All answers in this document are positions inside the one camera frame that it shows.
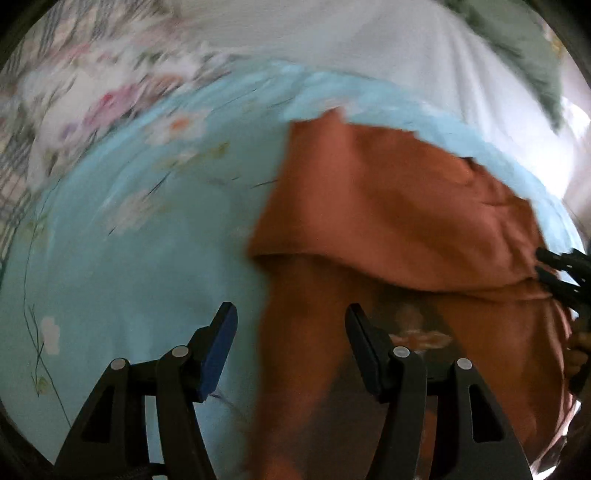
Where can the right hand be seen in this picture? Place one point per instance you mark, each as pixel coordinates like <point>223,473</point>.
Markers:
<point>577,352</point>

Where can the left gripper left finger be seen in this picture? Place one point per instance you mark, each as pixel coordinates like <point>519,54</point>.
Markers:
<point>139,420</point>

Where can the white striped pillow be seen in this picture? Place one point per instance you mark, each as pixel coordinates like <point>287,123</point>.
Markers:
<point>419,45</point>

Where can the green cloth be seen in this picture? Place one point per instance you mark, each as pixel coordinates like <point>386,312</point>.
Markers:
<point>512,29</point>

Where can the rust orange knit garment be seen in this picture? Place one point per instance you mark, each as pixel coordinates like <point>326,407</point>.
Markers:
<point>436,250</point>

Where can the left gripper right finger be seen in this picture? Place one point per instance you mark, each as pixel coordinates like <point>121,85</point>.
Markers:
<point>474,438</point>

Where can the white pink floral pillow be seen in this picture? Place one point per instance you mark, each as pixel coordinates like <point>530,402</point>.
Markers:
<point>79,93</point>

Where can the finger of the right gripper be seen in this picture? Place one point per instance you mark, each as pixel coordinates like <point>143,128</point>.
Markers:
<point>575,263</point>
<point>566,293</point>

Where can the light blue floral quilt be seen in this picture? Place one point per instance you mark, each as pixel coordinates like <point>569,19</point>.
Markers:
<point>136,248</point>

